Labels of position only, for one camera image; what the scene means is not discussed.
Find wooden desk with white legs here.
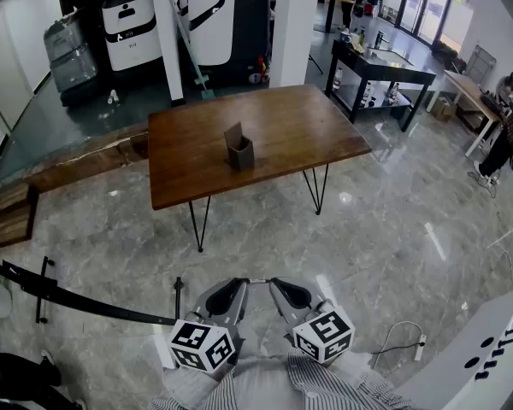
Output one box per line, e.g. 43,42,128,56
443,69,504,159

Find white square pillar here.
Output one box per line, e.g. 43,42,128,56
150,0,186,103
276,0,322,89

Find black metal rail frame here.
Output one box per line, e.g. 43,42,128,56
0,253,186,329

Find white service robot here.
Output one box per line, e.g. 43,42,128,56
101,0,164,73

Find person's left forearm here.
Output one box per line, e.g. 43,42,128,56
148,356,243,410

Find black counter table with sink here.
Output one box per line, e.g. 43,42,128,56
324,38,438,133

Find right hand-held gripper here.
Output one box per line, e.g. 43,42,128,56
269,276,357,366

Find wooden table with black legs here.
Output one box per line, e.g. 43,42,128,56
147,84,374,254

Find person's right forearm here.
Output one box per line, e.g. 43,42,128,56
286,347,414,410

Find dark round-base table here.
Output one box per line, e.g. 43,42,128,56
314,0,357,34

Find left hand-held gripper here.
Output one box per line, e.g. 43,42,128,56
168,278,251,375

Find person's torso in light shirt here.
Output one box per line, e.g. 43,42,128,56
233,352,300,410

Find wooden steps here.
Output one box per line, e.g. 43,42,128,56
0,181,40,250

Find grey folding cart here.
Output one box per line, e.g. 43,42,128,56
464,44,498,86

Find teal floor squeegee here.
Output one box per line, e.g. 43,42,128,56
167,0,217,102

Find grey plastic-wrapped floor scrubber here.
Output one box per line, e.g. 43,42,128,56
42,13,100,97

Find white console with black slots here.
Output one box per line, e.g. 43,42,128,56
392,284,513,410

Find small cardboard box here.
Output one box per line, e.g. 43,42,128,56
223,121,256,172

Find white door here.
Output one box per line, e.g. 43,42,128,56
0,6,36,132

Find group of small shelf bottles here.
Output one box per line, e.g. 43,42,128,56
362,80,402,108

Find large black white cleaning machine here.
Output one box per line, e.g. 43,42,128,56
177,0,280,88

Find white power strip cable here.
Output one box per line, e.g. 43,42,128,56
369,319,427,363

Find glass doors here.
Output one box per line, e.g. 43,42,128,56
379,0,459,47

